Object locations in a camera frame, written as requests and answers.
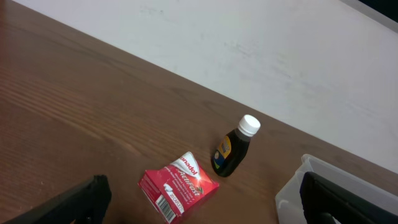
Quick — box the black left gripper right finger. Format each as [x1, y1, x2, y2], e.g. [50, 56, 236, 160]
[300, 172, 397, 224]

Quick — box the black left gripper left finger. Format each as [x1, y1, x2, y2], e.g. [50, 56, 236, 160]
[4, 175, 112, 224]

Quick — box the clear plastic container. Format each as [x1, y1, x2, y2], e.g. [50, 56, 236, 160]
[275, 154, 397, 224]

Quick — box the red Panadol ActiFast box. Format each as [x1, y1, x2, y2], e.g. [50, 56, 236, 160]
[138, 152, 219, 224]

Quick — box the dark syrup bottle white cap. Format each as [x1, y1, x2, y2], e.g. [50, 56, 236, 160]
[211, 114, 261, 177]

